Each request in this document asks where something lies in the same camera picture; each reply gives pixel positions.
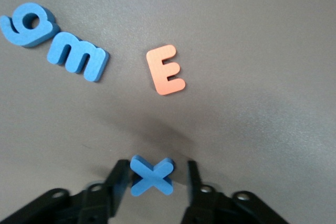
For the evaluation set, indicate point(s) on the orange foam letter E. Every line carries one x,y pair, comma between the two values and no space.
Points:
157,72

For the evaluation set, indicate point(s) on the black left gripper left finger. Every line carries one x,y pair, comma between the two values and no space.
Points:
78,205

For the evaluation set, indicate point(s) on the blue foam number 9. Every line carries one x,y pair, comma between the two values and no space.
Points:
15,35

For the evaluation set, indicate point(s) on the blue foam letter X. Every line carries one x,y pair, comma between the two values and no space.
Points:
152,176

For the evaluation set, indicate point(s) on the blue foam letter M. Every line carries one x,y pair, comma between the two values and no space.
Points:
86,48

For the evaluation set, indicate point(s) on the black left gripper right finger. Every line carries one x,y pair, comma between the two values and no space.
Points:
223,208

